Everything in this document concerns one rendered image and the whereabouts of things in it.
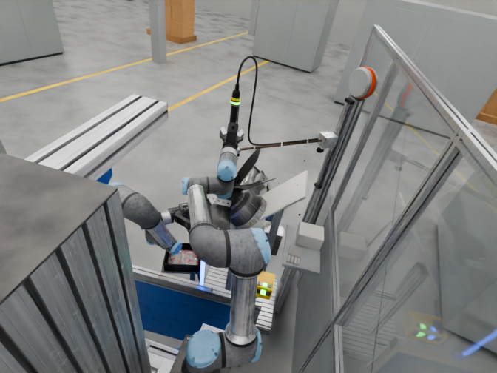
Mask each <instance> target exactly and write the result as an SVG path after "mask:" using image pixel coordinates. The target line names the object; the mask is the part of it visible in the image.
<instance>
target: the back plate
mask: <svg viewBox="0 0 497 373"><path fill-rule="evenodd" d="M307 177H308V171H307V170H306V171H304V172H302V173H300V174H299V175H297V176H295V177H293V178H292V179H290V180H288V181H286V182H285V183H283V184H280V185H279V186H277V187H275V188H273V189H272V190H270V191H268V192H267V193H265V194H263V195H261V197H262V198H263V199H264V200H265V201H266V203H267V206H266V210H265V212H264V214H263V216H262V217H261V218H260V220H259V221H261V220H262V219H264V218H267V217H268V216H270V215H273V214H274V213H276V212H279V211H280V210H282V209H285V208H286V207H288V206H290V205H292V204H295V203H296V202H298V201H301V200H302V199H304V198H306V188H307Z"/></svg>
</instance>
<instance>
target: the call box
mask: <svg viewBox="0 0 497 373"><path fill-rule="evenodd" d="M274 279H275V274H271V273H269V272H264V271H262V272H261V273H260V274H259V275H258V276H257V289H261V290H264V291H266V292H270V295H269V296H266V295H261V294H258V293H256V297H259V298H263V299H266V300H270V298H271V294H272V292H273V288H274ZM259 282H263V283H267V286H266V287H265V286H263V283H262V286H260V285H258V283H259ZM268 284H271V288H268Z"/></svg>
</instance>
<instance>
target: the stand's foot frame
mask: <svg viewBox="0 0 497 373"><path fill-rule="evenodd" d="M228 269H229V268H215V267H213V266H210V268H209V271H208V274H207V276H206V279H205V282H204V284H206V285H209V286H214V287H217V288H220V289H225V287H226V278H227V274H228ZM276 290H277V280H275V279H274V288H273V292H272V294H271V298H270V300H266V299H263V298H259V297H257V298H259V299H261V300H263V304H262V307H261V310H260V313H259V316H258V319H257V322H256V325H255V326H256V327H257V328H258V329H259V331H260V332H262V333H265V334H269V332H270V331H271V322H272V316H273V311H274V301H275V295H276Z"/></svg>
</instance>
